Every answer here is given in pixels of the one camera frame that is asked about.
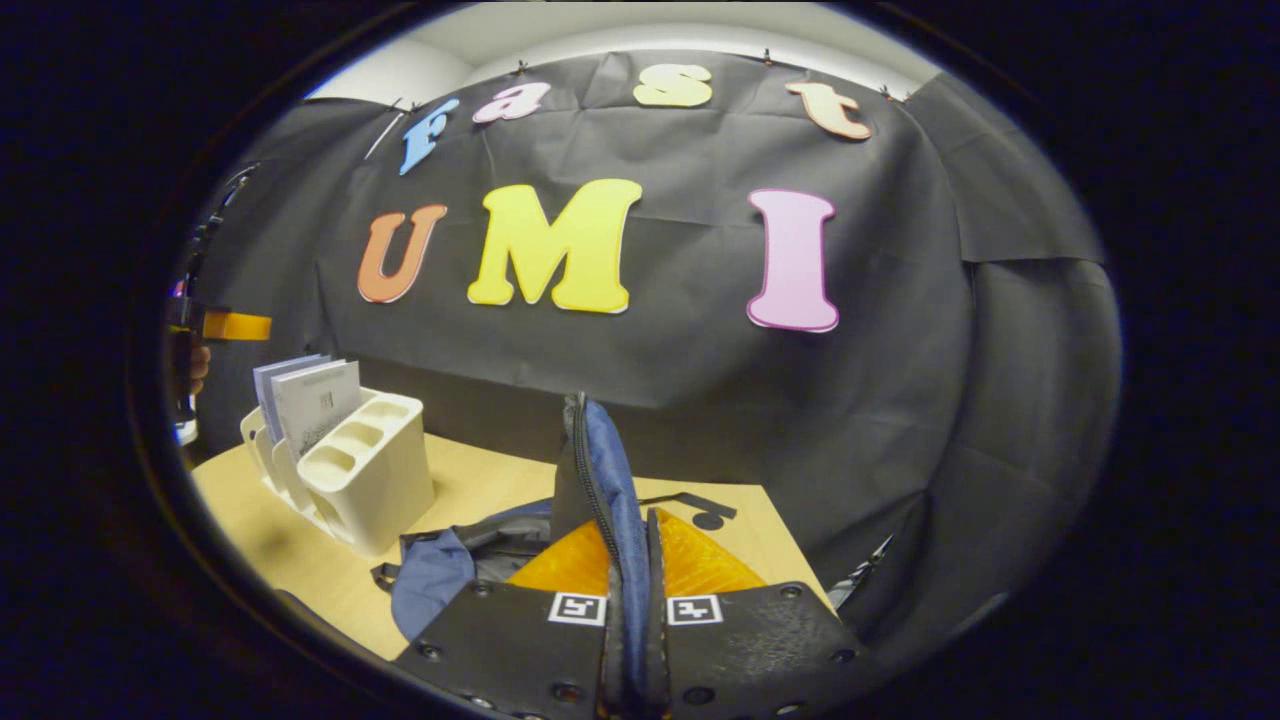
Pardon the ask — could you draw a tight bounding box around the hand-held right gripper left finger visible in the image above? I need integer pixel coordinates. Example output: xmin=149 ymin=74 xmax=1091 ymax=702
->
xmin=393 ymin=518 xmax=626 ymax=720

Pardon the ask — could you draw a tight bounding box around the white cover book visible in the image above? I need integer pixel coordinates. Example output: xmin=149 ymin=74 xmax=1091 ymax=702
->
xmin=272 ymin=360 xmax=363 ymax=463

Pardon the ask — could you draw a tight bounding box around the black backdrop cloth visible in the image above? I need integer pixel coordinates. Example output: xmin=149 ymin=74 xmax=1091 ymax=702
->
xmin=190 ymin=50 xmax=1121 ymax=661

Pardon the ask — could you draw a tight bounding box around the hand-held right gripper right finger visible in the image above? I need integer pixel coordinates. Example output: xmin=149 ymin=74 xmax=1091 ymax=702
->
xmin=645 ymin=508 xmax=863 ymax=720

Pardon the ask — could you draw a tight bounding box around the thin white strip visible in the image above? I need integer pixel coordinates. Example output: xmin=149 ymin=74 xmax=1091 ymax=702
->
xmin=364 ymin=100 xmax=403 ymax=161

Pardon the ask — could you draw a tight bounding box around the black cable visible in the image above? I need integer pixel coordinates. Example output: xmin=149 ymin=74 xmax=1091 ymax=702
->
xmin=195 ymin=163 xmax=259 ymax=301

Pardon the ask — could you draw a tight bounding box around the cream plastic bookshelf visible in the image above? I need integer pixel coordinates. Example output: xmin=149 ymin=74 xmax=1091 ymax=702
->
xmin=240 ymin=388 xmax=436 ymax=557

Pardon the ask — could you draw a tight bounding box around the blue schoolbag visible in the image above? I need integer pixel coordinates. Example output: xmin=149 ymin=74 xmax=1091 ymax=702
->
xmin=370 ymin=393 xmax=738 ymax=716

